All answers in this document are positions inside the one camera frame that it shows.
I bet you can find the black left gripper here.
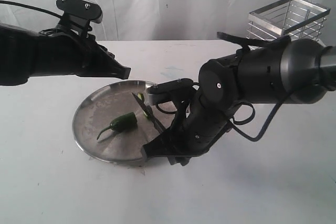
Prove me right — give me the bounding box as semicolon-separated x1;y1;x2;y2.
78;34;131;79

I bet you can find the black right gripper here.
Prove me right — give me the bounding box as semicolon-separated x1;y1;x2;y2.
141;100;234;166

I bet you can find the black kitchen knife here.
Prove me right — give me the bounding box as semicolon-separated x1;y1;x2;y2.
132;93;166;133

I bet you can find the green chili pepper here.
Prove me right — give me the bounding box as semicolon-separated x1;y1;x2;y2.
96;112;138;140

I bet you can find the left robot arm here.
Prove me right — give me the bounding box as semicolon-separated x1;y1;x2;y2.
1;24;131;86

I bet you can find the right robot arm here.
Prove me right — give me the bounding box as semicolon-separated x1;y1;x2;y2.
141;32;335;166

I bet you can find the small yellow-green object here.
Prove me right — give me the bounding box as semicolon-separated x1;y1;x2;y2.
137;93;145;102

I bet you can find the round steel plate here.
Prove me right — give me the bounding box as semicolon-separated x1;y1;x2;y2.
72;80;159;164

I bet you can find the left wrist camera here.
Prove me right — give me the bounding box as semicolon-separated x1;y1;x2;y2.
56;0;103;38

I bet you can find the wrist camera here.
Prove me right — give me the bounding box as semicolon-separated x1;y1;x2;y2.
146;78;196;105
56;0;103;38

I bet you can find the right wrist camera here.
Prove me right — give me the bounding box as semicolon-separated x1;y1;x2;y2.
146;78;196;105

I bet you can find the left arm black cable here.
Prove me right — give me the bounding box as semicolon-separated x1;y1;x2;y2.
0;0;64;18

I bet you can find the wire metal utensil holder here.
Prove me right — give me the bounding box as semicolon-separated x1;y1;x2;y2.
247;0;331;41

